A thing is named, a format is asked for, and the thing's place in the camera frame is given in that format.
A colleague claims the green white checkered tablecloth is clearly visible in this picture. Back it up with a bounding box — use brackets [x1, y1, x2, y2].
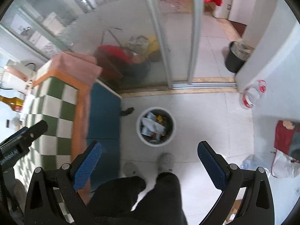
[14, 51, 103, 223]

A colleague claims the white kitchen appliance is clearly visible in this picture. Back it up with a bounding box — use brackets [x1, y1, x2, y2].
[1, 60, 36, 94]

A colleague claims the white paper tissue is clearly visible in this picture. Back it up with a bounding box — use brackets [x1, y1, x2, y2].
[142, 117, 165, 134]

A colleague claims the left black trouser leg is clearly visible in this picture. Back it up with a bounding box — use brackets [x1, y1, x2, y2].
[87, 176, 146, 224]

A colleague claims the grey slipper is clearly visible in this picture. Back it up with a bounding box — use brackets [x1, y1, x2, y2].
[123, 162, 140, 177]
[157, 153, 175, 174]

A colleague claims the yellow bag behind glass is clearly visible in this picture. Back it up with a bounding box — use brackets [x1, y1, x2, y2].
[146, 36, 160, 56]

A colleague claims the blue cabinet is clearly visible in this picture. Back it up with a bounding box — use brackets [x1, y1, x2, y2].
[86, 82, 121, 191]

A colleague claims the right grey slipper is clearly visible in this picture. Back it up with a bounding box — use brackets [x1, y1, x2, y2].
[157, 153, 175, 174]

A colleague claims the black bucket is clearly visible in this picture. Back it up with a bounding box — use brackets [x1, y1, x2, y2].
[225, 41, 253, 74]

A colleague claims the crushed clear bottle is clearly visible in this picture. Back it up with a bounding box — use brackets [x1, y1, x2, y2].
[240, 154, 270, 177]

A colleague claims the left grey slipper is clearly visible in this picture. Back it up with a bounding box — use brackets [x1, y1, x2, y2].
[123, 162, 140, 177]

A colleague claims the amber oil bottle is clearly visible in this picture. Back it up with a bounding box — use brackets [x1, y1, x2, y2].
[0, 95, 24, 112]

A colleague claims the red bag behind glass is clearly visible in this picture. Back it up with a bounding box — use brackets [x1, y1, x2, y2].
[94, 45, 133, 80]

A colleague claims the white plastic bag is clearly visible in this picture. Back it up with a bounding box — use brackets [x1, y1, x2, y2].
[271, 150, 300, 179]

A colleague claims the sliding glass door frame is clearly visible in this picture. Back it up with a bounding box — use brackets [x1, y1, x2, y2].
[146, 0, 236, 90]

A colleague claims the white round trash bin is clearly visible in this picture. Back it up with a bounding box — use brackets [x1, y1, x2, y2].
[136, 107, 176, 147]

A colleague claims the small black floor object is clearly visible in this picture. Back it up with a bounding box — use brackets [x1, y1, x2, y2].
[120, 107, 135, 116]

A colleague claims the red floral cloth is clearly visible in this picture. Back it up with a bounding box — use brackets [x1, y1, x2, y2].
[274, 120, 299, 161]

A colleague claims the clear plastic bottle red cap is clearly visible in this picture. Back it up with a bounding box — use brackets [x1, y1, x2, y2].
[240, 80, 266, 109]

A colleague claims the white yellow wrapper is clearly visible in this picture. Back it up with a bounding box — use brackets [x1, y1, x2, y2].
[146, 112, 156, 121]

